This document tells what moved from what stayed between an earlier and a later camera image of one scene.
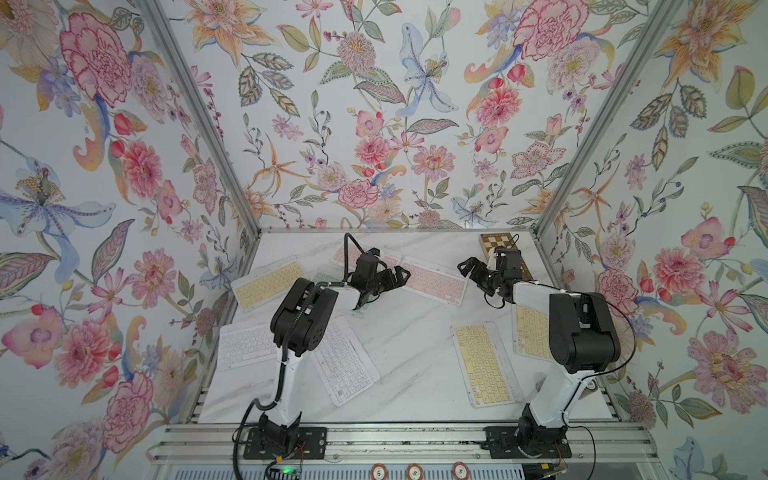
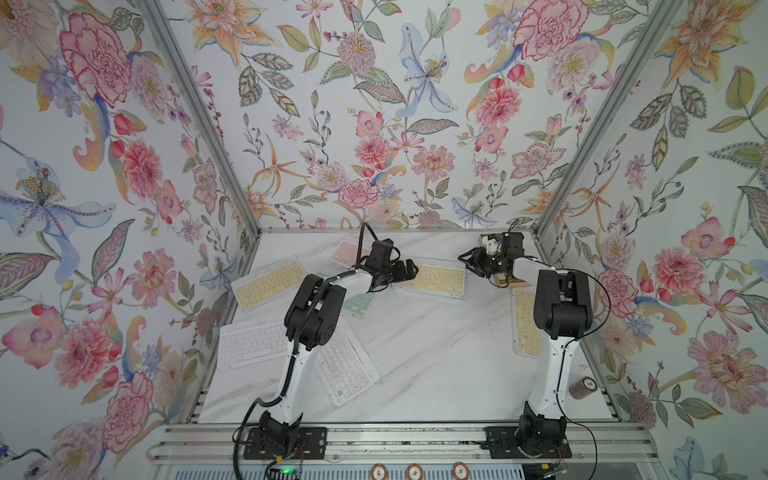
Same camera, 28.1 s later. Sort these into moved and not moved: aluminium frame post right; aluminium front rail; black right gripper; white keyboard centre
Moved: black right gripper
Not moved: aluminium front rail; white keyboard centre; aluminium frame post right
